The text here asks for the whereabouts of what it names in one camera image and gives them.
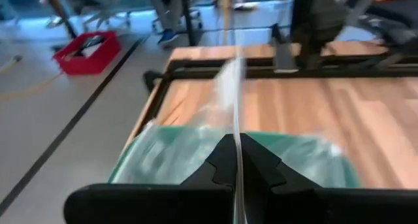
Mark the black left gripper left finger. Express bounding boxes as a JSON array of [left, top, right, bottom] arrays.
[[63, 134, 237, 224]]

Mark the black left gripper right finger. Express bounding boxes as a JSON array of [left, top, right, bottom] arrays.
[[242, 133, 418, 224]]

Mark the clear plastic zip bag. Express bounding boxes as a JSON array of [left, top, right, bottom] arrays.
[[143, 47, 249, 224]]

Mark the clear bag with items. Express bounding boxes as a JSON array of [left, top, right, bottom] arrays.
[[130, 129, 344, 185]]

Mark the teal plastic bin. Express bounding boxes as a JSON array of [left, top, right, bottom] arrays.
[[107, 124, 360, 189]]

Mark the red plastic crate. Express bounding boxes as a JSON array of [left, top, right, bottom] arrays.
[[52, 30, 122, 76]]

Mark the white paper sheet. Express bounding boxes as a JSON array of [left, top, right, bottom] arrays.
[[80, 44, 105, 57]]

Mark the person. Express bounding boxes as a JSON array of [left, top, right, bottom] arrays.
[[145, 0, 184, 46]]

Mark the office chair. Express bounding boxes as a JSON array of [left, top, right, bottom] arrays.
[[73, 0, 133, 31]]

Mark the black post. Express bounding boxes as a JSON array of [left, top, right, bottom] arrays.
[[178, 0, 197, 48]]

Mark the thick yellow cable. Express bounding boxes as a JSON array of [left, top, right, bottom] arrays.
[[223, 0, 233, 47]]

